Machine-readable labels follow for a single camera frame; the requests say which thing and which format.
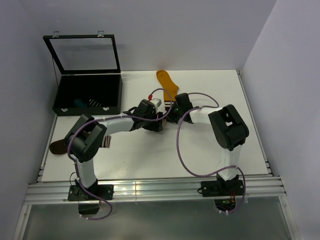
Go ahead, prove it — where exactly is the black white striped ankle sock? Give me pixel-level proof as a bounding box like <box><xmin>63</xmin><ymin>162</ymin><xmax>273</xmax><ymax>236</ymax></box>
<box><xmin>88</xmin><ymin>99</ymin><xmax>102</xmax><ymax>108</ymax></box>

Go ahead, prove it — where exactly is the teal sock with red heel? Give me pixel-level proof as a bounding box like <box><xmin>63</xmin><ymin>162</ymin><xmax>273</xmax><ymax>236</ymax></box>
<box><xmin>73</xmin><ymin>98</ymin><xmax>89</xmax><ymax>108</ymax></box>

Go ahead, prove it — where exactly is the beige red reindeer sock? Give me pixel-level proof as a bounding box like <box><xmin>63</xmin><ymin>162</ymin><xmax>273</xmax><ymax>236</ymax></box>
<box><xmin>161</xmin><ymin>119</ymin><xmax>167</xmax><ymax>131</ymax></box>

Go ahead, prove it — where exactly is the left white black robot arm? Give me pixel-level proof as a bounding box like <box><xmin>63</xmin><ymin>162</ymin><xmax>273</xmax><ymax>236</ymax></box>
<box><xmin>64</xmin><ymin>98</ymin><xmax>163</xmax><ymax>202</ymax></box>

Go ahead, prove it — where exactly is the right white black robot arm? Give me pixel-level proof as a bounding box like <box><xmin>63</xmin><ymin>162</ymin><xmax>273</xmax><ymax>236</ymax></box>
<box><xmin>169</xmin><ymin>93</ymin><xmax>250</xmax><ymax>200</ymax></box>

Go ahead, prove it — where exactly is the mustard yellow striped sock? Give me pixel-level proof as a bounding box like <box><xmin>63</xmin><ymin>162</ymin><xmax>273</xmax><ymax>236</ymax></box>
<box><xmin>156</xmin><ymin>70</ymin><xmax>179</xmax><ymax>111</ymax></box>

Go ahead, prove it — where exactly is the black glass-lid display box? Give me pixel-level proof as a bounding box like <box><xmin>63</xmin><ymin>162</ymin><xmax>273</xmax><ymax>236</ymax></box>
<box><xmin>42</xmin><ymin>31</ymin><xmax>123</xmax><ymax>117</ymax></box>

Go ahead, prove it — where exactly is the brown pink striped sock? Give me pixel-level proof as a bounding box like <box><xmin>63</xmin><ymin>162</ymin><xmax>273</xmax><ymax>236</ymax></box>
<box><xmin>49</xmin><ymin>135</ymin><xmax>112</xmax><ymax>155</ymax></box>

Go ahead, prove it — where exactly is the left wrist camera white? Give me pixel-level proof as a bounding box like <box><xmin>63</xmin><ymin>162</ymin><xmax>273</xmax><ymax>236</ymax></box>
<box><xmin>148</xmin><ymin>94</ymin><xmax>162</xmax><ymax>112</ymax></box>

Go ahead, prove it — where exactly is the aluminium mounting rail frame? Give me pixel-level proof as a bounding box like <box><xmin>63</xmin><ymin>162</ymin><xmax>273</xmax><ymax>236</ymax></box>
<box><xmin>13</xmin><ymin>70</ymin><xmax>301</xmax><ymax>240</ymax></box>

